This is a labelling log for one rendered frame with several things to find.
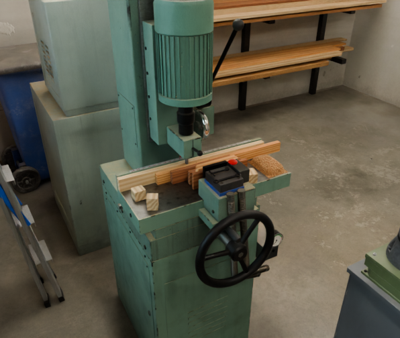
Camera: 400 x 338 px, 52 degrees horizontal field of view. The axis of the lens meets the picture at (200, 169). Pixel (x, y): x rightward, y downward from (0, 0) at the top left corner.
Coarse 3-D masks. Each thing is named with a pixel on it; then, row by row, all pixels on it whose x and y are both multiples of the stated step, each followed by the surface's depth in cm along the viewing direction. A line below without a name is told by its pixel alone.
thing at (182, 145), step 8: (168, 128) 144; (176, 128) 143; (168, 136) 145; (176, 136) 139; (184, 136) 138; (192, 136) 138; (200, 136) 138; (168, 144) 148; (176, 144) 141; (184, 144) 135; (192, 144) 137; (200, 144) 139; (184, 152) 137; (192, 152) 138
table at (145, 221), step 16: (288, 176) 150; (128, 192) 139; (160, 192) 139; (176, 192) 139; (192, 192) 139; (256, 192) 146; (128, 208) 134; (144, 208) 131; (160, 208) 131; (176, 208) 131; (192, 208) 134; (256, 208) 136; (144, 224) 128; (160, 224) 131; (208, 224) 132
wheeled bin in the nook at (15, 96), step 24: (0, 48) 281; (24, 48) 280; (0, 72) 250; (24, 72) 260; (0, 96) 280; (24, 96) 268; (24, 120) 276; (24, 144) 285; (24, 168) 291; (24, 192) 298
